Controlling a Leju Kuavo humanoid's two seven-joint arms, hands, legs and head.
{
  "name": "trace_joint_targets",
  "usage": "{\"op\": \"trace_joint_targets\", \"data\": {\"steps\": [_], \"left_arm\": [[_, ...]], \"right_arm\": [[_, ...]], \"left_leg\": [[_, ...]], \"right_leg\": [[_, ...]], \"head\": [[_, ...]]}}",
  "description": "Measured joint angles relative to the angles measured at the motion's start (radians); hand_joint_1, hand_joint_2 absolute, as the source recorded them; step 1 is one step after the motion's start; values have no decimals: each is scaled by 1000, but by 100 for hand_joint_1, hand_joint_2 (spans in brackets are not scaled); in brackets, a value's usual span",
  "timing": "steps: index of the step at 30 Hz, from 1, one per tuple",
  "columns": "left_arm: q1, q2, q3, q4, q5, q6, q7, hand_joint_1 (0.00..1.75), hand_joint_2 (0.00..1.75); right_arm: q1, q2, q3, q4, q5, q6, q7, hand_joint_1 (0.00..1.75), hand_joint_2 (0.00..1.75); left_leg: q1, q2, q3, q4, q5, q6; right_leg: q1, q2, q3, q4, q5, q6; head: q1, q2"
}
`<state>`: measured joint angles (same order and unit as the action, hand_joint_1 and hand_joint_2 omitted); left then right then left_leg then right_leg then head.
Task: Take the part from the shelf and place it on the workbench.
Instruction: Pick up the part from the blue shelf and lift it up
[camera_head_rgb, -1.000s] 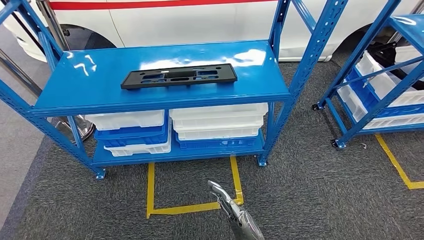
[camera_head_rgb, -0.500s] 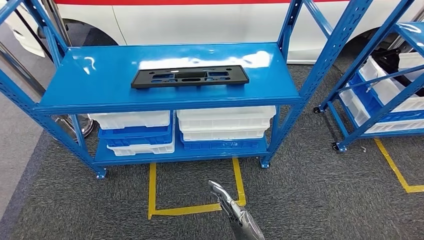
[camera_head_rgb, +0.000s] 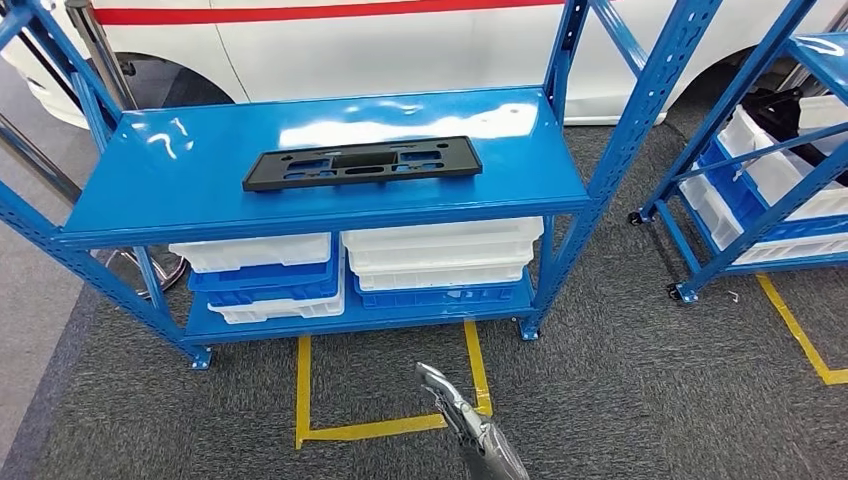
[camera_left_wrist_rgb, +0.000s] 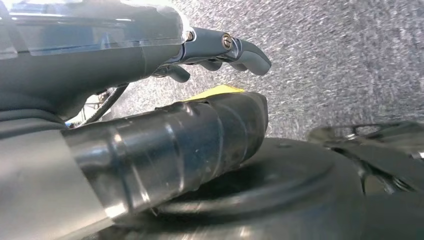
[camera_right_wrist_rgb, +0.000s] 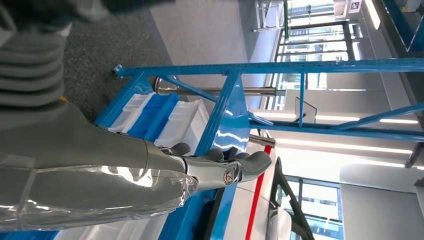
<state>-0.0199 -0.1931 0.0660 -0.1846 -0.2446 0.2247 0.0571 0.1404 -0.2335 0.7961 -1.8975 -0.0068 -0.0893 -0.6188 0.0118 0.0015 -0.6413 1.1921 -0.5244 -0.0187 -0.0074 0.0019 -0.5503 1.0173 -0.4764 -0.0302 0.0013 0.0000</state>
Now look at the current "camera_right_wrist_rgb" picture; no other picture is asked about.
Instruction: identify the blue metal shelf rack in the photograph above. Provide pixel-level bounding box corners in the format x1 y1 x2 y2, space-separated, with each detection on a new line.
0 57 424 240

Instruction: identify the white plastic storage bin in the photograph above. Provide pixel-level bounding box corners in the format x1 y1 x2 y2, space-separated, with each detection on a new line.
99 214 170 240
52 225 115 240
109 92 157 133
153 99 210 156

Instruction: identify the blue plastic storage bin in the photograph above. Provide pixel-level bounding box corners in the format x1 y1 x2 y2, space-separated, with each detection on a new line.
0 230 61 240
127 93 181 142

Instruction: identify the white car with red stripe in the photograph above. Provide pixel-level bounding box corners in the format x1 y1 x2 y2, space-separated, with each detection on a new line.
211 130 316 240

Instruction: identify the clear acrylic sign holder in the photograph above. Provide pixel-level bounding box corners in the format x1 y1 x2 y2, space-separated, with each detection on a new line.
294 96 318 125

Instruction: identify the white ceiling light strip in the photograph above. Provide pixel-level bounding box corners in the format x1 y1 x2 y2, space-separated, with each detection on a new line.
364 0 382 31
274 137 413 156

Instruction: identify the white QR code sign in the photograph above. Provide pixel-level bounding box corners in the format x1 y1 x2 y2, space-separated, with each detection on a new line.
347 0 363 14

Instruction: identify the dark blue overhead beam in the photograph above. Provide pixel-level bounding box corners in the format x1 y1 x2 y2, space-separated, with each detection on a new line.
380 0 424 54

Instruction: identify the chrome stanchion post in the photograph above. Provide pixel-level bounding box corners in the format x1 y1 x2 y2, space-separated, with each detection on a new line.
153 77 286 98
248 134 277 149

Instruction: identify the black framed glass wall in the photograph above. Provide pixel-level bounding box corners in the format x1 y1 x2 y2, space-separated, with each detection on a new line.
273 19 365 112

